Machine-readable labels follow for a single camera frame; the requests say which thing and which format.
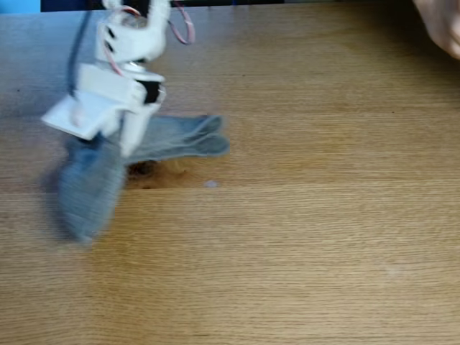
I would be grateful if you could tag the grey microfibre cloth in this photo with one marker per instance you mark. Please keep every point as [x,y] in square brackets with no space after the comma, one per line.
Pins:
[90,187]

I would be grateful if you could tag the dark background object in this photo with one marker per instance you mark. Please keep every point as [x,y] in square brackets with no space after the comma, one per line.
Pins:
[68,4]

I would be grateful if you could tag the white camera box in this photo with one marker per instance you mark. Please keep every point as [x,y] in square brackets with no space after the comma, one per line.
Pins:
[81,115]

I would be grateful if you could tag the person's hand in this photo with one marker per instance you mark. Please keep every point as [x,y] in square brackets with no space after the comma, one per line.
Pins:
[440,25]

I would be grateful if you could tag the light blue background object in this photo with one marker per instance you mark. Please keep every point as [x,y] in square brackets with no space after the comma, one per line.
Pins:
[19,6]

